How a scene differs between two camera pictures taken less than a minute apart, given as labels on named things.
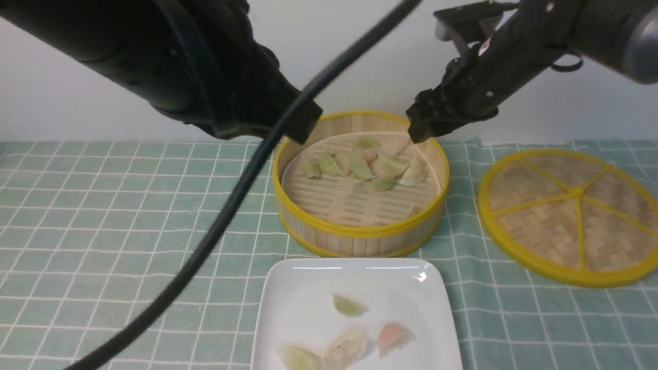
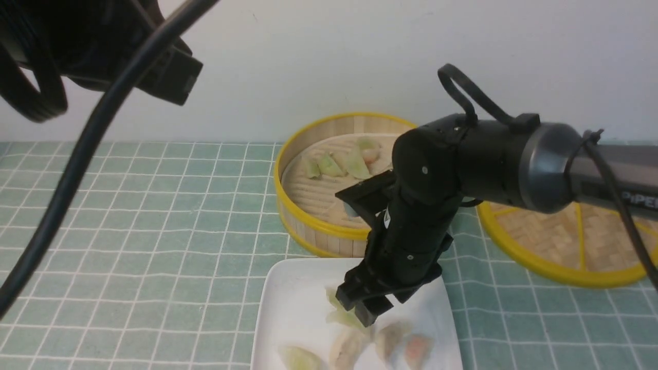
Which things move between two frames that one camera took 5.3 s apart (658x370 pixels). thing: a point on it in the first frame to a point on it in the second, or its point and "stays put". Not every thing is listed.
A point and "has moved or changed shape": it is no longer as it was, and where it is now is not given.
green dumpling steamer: [359, 164] stays put
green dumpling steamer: [312, 168] stays put
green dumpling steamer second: [328, 166] stays put
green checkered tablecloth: [92, 232] stays put
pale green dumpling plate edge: [297, 358] stays put
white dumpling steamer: [415, 172] has moved or changed shape
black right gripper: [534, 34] to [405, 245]
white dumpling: [344, 350] stays put
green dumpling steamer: [390, 167] to [350, 317]
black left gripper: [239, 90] to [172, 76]
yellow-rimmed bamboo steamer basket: [358, 186] stays put
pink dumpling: [393, 337] to [417, 348]
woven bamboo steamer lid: [576, 219] stays put
